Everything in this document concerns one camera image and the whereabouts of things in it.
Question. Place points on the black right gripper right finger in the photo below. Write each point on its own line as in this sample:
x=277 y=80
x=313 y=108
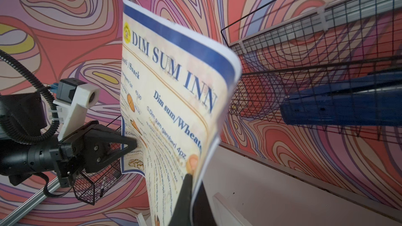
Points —
x=202 y=213

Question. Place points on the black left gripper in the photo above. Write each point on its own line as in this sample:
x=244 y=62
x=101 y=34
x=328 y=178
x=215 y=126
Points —
x=92 y=148

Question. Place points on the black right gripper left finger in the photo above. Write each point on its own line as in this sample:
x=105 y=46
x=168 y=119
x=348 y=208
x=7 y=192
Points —
x=182 y=212

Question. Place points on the Dim Sum Inn menu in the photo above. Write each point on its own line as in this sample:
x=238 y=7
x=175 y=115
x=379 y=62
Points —
x=175 y=90

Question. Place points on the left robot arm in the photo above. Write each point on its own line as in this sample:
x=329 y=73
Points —
x=46 y=131

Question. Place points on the white board middle panel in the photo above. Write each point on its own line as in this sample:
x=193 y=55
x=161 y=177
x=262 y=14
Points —
x=225 y=213

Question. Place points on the white board panel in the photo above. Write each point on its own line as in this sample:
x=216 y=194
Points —
x=140 y=220
x=225 y=213

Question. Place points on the white board front panel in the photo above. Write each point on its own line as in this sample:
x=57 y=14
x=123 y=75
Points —
x=140 y=220

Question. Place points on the blue stapler in basket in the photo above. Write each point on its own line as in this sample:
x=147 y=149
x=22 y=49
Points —
x=372 y=100

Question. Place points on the black wire basket left wall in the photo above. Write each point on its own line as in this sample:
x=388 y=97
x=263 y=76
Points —
x=91 y=187

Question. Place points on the black wire basket wall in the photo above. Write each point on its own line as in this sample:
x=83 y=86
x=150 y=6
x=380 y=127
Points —
x=91 y=187
x=343 y=40

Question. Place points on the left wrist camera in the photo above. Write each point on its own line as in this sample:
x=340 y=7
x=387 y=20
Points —
x=73 y=100

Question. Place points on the black wire basket back wall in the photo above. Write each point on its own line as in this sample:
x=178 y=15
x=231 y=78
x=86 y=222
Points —
x=343 y=40

